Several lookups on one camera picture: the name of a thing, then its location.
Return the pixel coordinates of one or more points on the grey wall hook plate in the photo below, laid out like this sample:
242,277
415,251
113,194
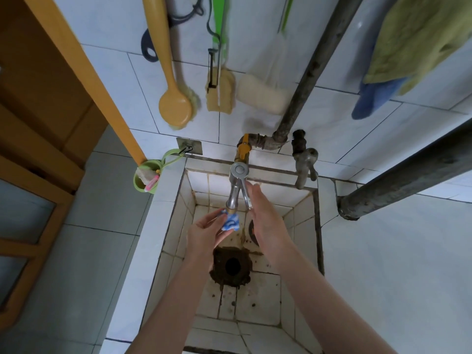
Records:
195,143

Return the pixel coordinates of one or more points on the person's left hand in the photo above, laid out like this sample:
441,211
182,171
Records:
203,239

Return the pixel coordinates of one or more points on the grey water supply pipe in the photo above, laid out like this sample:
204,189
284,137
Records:
321,51

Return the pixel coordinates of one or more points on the white hanging item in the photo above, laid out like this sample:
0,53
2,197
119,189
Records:
263,93

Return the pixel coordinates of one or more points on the grey metal tap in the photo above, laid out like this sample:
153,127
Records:
304,165

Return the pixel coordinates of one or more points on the black tap knob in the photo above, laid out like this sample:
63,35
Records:
299,141

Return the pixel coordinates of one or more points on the green plastic cup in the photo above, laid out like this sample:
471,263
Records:
137,186

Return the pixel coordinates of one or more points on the blue hanging cloth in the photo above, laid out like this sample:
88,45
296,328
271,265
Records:
372,99

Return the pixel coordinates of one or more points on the yellow hanging brush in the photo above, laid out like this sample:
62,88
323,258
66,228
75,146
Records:
175,108

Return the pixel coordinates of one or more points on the black thin hanging tool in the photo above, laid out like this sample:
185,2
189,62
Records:
210,73

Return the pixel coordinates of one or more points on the black round drain stopper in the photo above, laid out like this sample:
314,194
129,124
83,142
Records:
251,232

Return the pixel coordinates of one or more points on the chrome faucet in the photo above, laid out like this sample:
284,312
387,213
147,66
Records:
236,180

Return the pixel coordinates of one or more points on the brown wooden door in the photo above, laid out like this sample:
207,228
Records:
48,88

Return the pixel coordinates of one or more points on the person's right hand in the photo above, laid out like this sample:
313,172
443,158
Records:
269,228

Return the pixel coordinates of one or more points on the person's right forearm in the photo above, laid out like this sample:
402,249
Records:
332,313

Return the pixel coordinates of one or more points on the blue white wavy cloth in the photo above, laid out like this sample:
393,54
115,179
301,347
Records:
231,223

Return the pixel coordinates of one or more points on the olive green hanging towel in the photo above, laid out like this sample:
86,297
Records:
416,36

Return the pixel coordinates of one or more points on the white tiled sink basin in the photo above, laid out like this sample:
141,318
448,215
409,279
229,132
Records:
258,306

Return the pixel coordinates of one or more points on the person's left forearm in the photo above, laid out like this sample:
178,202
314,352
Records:
166,317

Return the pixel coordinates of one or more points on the rusty grey metal pipe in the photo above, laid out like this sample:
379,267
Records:
405,173

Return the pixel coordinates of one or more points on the small pink object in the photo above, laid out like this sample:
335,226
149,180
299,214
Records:
152,184

